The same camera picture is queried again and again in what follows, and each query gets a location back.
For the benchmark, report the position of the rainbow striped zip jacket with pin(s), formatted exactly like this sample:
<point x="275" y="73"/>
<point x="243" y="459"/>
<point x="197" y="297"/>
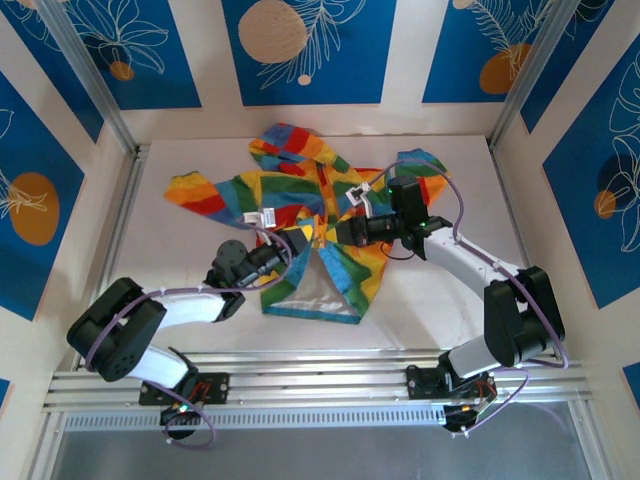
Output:
<point x="280" y="190"/>

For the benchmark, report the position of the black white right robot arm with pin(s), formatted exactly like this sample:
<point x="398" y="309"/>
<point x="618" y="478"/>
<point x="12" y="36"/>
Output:
<point x="520" y="320"/>

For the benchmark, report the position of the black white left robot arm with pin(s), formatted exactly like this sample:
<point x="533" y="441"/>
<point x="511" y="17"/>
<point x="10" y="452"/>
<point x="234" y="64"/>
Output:
<point x="120" y="340"/>

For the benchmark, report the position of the grey metal sheet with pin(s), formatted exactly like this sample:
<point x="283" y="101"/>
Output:
<point x="325" y="455"/>

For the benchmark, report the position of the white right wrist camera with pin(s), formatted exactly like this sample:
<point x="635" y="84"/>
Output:
<point x="357" y="194"/>

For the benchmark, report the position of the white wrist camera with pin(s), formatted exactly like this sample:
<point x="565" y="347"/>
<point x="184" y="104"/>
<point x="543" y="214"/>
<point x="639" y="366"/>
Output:
<point x="357" y="194"/>
<point x="260" y="216"/>

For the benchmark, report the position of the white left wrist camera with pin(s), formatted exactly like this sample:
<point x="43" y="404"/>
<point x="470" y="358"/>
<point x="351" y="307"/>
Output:
<point x="260" y="216"/>

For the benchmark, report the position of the aluminium side rail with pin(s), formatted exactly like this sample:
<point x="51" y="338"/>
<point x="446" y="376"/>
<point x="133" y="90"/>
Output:
<point x="502" y="175"/>
<point x="127" y="200"/>

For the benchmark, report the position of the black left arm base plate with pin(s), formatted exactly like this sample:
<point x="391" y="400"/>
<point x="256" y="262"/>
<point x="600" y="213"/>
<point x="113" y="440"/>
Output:
<point x="215" y="387"/>

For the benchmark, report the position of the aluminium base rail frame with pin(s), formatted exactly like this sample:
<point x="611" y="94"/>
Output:
<point x="325" y="372"/>

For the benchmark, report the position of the blue floral wall panel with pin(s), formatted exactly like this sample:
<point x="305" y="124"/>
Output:
<point x="30" y="150"/>
<point x="565" y="75"/>
<point x="590" y="225"/>
<point x="150" y="75"/>
<point x="50" y="75"/>
<point x="340" y="75"/>
<point x="450" y="60"/>

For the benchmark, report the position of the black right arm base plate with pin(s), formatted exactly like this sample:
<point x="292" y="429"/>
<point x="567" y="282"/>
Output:
<point x="422" y="382"/>

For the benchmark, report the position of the aluminium corner post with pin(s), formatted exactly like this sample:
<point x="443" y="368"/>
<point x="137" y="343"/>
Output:
<point x="92" y="75"/>
<point x="526" y="75"/>

